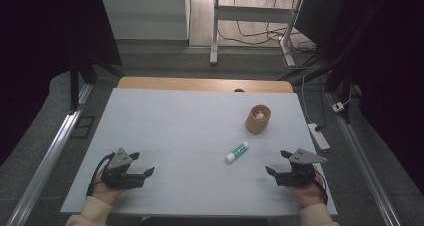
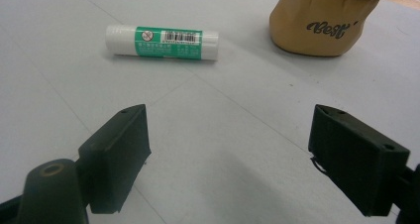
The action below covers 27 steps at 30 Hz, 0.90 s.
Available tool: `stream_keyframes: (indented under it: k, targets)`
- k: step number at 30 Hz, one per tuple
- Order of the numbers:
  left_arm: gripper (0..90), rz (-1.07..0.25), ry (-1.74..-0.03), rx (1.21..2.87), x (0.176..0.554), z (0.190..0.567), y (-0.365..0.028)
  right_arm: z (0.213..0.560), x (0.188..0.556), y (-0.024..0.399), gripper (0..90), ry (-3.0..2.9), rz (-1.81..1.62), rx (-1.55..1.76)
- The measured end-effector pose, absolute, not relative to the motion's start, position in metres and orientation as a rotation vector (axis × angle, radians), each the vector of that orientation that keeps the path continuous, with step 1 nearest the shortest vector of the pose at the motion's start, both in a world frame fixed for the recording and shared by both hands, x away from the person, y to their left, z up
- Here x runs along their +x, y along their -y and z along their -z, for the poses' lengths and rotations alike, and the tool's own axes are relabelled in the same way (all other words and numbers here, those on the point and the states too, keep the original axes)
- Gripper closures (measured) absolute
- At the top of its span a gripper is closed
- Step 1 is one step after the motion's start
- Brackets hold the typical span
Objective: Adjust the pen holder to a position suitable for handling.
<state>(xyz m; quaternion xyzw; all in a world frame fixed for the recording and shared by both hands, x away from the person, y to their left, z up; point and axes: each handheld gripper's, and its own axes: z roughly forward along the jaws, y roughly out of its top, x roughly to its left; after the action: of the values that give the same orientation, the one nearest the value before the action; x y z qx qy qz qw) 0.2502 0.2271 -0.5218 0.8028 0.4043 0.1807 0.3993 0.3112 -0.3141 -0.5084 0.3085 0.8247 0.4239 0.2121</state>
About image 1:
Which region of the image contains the white desk frame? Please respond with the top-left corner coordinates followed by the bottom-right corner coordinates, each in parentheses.
top-left (209, 0), bottom-right (305, 68)

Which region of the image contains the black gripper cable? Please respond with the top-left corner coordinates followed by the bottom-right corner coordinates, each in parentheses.
top-left (312, 167), bottom-right (330, 206)
top-left (86, 151), bottom-right (116, 198)

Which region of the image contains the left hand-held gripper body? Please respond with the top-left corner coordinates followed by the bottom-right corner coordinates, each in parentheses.
top-left (101, 147), bottom-right (146, 190)

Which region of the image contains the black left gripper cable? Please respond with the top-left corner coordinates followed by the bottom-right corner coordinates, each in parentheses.
top-left (86, 151), bottom-right (116, 198)

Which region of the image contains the white power strip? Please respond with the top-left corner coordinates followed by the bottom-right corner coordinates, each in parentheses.
top-left (307, 122), bottom-right (331, 151)

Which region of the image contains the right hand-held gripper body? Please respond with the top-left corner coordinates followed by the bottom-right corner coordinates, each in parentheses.
top-left (276, 148), bottom-right (328, 188)

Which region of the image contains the dark curtain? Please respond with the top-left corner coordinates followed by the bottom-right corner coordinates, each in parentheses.
top-left (0, 0), bottom-right (123, 169)
top-left (294, 0), bottom-right (424, 196)

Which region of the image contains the white cabinet panel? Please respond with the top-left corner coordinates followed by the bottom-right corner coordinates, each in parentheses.
top-left (99, 0), bottom-right (192, 41)

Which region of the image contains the person's left hand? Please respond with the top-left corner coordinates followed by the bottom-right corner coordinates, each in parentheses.
top-left (90, 170), bottom-right (130, 206)

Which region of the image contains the dark floor grid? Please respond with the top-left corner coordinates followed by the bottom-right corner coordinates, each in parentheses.
top-left (71, 115), bottom-right (97, 140)

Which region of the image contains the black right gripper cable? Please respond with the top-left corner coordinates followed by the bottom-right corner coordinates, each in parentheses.
top-left (312, 167), bottom-right (330, 206)

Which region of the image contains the brown round cup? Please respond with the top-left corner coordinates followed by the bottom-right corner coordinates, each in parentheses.
top-left (245, 104), bottom-right (272, 135)

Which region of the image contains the small white adapter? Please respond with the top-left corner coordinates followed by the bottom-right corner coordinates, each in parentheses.
top-left (331, 101), bottom-right (346, 114)

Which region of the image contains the aluminium rail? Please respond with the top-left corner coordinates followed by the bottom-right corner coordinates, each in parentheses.
top-left (325, 91), bottom-right (403, 226)
top-left (5, 82), bottom-right (95, 226)

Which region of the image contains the white table cover sheet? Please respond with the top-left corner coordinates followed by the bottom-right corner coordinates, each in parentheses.
top-left (59, 87), bottom-right (338, 218)

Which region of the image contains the person's right hand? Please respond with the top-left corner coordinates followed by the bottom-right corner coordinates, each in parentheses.
top-left (286, 179), bottom-right (327, 209)

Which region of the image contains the white and green glue stick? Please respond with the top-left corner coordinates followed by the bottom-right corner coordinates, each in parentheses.
top-left (224, 141), bottom-right (250, 165)

